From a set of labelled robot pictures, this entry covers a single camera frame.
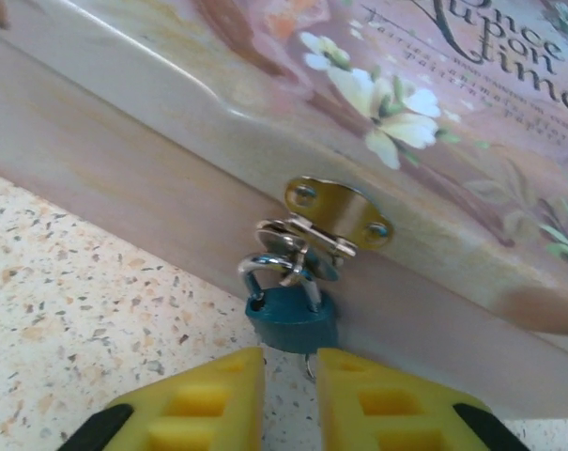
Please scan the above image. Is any gold metal hasp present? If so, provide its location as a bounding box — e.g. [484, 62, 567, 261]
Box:
[256, 175, 395, 284]

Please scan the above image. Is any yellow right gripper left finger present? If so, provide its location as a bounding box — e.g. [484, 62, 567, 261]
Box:
[70, 347, 267, 451]

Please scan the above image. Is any pink illustrated tin box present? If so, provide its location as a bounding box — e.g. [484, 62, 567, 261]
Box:
[0, 0, 568, 364]

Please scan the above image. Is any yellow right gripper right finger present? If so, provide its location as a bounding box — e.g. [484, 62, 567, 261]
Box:
[315, 347, 532, 451]

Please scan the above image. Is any teal padlock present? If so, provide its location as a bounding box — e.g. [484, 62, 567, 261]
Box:
[238, 253, 340, 354]

